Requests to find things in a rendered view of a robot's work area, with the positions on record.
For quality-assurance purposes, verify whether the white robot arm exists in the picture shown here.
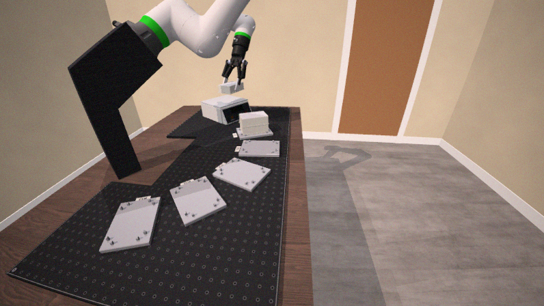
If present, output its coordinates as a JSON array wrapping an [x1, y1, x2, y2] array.
[[126, 0, 256, 59]]

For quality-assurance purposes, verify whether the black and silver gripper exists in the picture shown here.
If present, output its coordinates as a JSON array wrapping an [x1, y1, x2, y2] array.
[[222, 45, 248, 91]]

